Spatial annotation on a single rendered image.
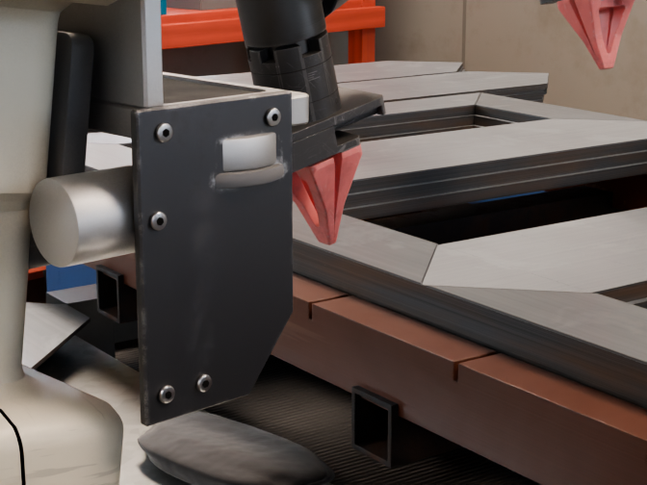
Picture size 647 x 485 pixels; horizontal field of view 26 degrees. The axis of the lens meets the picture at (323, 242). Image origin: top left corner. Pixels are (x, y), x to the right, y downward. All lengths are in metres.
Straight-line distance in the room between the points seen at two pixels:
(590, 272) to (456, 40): 3.73
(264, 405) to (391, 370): 0.65
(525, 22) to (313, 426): 3.14
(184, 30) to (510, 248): 2.92
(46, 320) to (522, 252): 0.53
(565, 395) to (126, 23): 0.40
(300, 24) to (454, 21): 3.90
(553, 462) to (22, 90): 0.44
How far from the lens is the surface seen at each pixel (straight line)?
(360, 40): 4.64
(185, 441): 1.17
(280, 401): 1.70
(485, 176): 1.57
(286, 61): 0.94
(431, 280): 1.08
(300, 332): 1.15
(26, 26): 0.69
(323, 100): 0.96
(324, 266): 1.18
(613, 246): 1.21
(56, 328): 1.44
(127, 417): 1.30
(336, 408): 1.68
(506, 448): 0.97
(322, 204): 0.98
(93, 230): 0.68
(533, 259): 1.16
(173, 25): 4.01
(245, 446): 1.15
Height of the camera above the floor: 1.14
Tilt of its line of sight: 14 degrees down
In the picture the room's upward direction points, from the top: straight up
